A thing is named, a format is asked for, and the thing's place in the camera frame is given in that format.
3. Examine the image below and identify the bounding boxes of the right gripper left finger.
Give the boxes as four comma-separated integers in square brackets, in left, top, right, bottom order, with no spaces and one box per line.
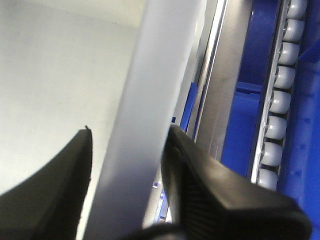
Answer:
[0,127,93,240]

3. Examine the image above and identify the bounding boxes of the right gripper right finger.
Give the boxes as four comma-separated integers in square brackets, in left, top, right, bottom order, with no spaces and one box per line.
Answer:
[161,125,312,240]

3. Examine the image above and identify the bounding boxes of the white plastic tote bin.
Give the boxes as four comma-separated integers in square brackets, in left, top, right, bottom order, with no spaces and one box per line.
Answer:
[0,0,208,240]

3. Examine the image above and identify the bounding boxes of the blue bin right front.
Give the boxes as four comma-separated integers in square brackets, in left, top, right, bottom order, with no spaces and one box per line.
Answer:
[221,0,320,240]

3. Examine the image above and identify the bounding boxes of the right side roller rail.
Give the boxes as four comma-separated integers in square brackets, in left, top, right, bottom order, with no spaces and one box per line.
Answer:
[247,0,308,191]

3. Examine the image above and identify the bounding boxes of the metal guide rail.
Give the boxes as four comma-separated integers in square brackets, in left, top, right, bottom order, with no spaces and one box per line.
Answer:
[187,0,254,161]

